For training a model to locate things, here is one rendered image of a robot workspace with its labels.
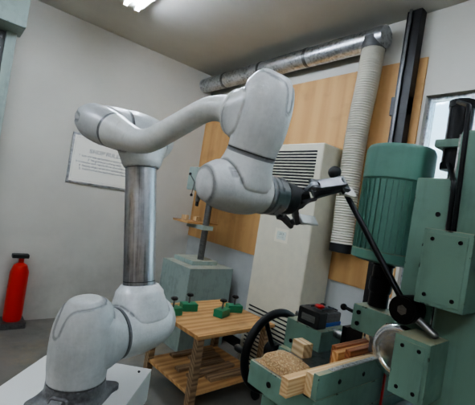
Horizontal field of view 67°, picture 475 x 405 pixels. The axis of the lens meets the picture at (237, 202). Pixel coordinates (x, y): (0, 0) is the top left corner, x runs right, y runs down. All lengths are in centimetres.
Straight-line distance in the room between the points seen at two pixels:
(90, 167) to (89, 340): 271
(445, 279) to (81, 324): 84
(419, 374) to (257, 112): 58
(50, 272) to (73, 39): 208
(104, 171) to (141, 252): 256
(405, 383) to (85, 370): 75
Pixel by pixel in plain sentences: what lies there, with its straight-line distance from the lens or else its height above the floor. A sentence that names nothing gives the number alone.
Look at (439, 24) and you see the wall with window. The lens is 281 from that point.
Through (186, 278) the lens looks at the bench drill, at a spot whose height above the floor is 62.
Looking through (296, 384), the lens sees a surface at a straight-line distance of 87.
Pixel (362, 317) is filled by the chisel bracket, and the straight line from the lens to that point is 107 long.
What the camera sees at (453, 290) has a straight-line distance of 80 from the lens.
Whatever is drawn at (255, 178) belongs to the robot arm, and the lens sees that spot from 70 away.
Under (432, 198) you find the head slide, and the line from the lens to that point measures 95.
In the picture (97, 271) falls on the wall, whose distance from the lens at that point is 381.
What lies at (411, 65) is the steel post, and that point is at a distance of 267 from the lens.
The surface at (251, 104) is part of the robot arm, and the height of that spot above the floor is 148.
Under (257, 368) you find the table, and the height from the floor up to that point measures 89.
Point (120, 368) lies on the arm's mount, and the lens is 134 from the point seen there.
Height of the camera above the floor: 128
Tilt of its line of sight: level
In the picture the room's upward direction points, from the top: 9 degrees clockwise
